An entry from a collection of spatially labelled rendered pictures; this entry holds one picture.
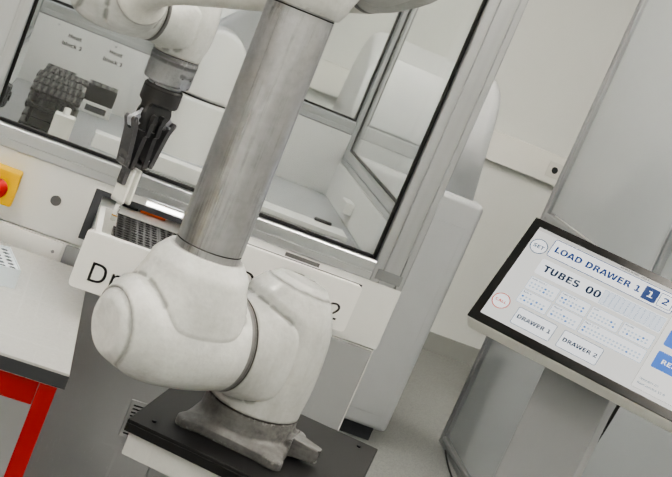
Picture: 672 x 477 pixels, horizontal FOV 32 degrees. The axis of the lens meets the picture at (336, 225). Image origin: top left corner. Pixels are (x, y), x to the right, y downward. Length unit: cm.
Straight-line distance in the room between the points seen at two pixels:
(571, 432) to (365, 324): 51
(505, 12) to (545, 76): 348
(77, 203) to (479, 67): 89
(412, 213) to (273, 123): 95
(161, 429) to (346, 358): 87
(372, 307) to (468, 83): 53
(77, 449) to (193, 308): 105
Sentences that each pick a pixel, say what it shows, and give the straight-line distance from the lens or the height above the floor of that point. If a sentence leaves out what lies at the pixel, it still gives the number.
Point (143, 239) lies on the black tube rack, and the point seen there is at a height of 90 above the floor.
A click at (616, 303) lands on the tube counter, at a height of 111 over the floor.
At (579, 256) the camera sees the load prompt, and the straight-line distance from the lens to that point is 266.
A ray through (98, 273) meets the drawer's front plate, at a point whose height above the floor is 86.
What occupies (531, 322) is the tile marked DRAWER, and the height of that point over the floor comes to 100.
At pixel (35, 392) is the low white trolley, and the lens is 196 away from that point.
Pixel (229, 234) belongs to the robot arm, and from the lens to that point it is 165.
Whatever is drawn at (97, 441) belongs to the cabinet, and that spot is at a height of 40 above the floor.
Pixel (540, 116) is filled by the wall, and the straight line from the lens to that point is 600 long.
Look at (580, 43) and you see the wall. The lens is 602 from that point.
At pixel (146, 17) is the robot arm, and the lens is 204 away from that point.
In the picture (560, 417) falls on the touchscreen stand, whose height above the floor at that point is 83.
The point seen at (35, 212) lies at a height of 84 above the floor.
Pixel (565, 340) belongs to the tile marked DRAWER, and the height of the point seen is 100.
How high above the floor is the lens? 147
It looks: 10 degrees down
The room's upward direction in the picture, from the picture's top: 23 degrees clockwise
